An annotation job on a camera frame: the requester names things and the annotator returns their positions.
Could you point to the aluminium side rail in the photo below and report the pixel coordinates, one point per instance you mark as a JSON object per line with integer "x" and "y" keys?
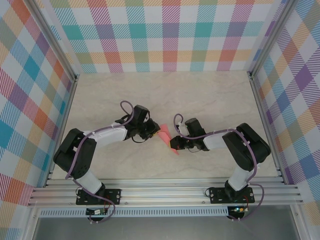
{"x": 267, "y": 130}
{"x": 62, "y": 130}

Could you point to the aluminium corner post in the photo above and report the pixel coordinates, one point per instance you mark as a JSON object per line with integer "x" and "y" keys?
{"x": 53, "y": 42}
{"x": 272, "y": 40}

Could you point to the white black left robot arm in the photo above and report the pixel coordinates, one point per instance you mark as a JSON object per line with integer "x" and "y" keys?
{"x": 110, "y": 135}

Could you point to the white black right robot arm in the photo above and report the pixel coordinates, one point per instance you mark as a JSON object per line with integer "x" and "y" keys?
{"x": 215, "y": 141}

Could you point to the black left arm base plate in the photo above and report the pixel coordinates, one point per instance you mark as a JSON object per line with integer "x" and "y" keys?
{"x": 113, "y": 196}

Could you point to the aluminium mounting rail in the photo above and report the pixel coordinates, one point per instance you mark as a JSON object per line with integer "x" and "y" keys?
{"x": 162, "y": 192}

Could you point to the pink cloth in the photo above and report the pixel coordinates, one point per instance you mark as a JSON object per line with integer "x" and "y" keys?
{"x": 163, "y": 135}

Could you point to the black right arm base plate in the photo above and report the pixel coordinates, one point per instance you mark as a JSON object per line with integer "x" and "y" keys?
{"x": 217, "y": 198}

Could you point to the aluminium frame leg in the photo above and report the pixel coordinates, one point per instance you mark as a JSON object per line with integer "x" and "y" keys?
{"x": 31, "y": 225}
{"x": 298, "y": 225}

